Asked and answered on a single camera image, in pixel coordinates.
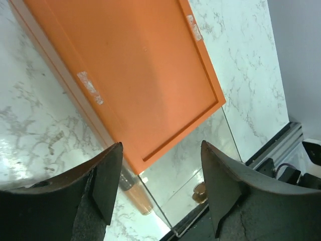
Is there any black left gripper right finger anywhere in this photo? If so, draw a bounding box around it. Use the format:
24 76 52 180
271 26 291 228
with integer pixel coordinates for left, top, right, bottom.
201 141 320 240

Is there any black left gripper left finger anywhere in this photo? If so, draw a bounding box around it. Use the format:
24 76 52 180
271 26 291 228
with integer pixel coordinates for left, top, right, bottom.
1 143 123 240

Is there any beige concealer tube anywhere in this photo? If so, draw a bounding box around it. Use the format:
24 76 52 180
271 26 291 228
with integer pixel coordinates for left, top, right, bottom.
119 166 153 215

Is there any clear acrylic bottom drawer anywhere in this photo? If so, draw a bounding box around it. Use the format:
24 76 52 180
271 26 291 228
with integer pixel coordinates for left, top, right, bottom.
139 108 241 237

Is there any orange drawer organizer box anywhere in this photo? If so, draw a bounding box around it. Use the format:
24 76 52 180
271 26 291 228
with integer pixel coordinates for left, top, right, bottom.
9 1 225 174

